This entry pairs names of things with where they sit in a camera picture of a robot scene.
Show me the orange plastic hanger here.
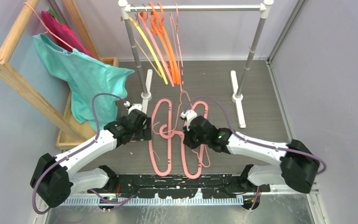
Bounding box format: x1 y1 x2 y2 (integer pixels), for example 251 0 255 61
140 2 179 87

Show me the pink metal-hook hanger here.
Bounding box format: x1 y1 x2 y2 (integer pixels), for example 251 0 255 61
136 3 176 88

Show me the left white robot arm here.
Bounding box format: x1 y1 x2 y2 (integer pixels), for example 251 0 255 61
30 109 151 208

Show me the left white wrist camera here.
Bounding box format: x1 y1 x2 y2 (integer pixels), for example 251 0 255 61
124 101 143 115

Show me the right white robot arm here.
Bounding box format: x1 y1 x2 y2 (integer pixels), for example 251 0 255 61
181 114 321 194

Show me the wooden clothes rack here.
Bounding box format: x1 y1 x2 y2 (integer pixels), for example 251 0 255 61
0 0 120 150

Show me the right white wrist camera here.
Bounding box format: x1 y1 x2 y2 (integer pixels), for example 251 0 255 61
180 110 198 122

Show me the thin pink wire hanger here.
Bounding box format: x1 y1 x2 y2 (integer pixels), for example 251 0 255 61
23 2 74 50

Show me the left thick pink hanger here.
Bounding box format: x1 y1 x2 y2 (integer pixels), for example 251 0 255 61
149 98 173 177

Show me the yellow hanger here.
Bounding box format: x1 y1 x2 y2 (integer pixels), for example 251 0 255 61
122 4 169 85

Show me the teal t-shirt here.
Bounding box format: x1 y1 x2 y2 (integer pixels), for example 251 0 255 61
33 34 134 131

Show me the magenta garment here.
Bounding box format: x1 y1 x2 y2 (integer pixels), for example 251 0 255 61
41 11 95 58

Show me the right thick pink hanger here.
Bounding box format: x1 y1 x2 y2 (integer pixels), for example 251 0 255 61
149 98 211 179

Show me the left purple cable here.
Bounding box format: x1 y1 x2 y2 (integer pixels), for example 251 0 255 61
32 92 131 215

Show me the thick pink hanger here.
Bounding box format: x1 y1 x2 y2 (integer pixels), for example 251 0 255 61
149 98 173 177
149 98 211 179

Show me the white metal clothes rack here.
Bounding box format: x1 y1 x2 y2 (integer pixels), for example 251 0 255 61
113 0 273 128

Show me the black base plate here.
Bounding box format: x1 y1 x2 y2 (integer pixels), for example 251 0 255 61
87 174 270 209

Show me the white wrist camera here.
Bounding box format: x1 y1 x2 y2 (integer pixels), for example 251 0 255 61
180 110 198 122
124 101 143 115

